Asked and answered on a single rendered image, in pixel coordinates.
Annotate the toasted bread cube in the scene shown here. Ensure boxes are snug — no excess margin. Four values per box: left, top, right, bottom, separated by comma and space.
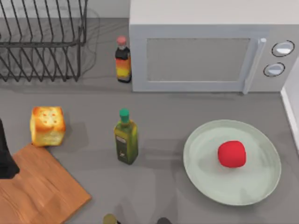
29, 106, 66, 147

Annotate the pale microwave oven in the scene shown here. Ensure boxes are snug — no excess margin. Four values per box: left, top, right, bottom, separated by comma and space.
128, 0, 299, 95

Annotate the dark wire dish rack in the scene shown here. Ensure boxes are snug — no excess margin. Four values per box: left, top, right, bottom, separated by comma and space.
0, 0, 89, 83

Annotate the dark sauce bottle pink cap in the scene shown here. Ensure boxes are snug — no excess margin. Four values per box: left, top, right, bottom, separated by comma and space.
115, 35, 132, 84

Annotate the wooden cutting board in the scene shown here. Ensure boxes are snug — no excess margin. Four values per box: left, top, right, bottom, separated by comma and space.
0, 143, 92, 224

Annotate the small microwave knob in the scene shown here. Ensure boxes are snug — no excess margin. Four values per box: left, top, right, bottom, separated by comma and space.
263, 62, 286, 77

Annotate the olive round cap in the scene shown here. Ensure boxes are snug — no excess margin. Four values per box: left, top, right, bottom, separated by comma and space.
103, 213, 117, 224

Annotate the green oil bottle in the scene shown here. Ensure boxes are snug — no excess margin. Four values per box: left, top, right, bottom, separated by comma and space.
114, 108, 139, 166

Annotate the microwave door handle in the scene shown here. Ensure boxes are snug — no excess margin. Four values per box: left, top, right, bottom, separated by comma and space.
242, 37, 267, 95

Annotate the pale green plate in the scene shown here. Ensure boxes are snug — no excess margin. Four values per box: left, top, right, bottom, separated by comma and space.
183, 119, 282, 206

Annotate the large microwave knob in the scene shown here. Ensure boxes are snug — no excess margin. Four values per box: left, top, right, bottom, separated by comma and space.
271, 40, 295, 57

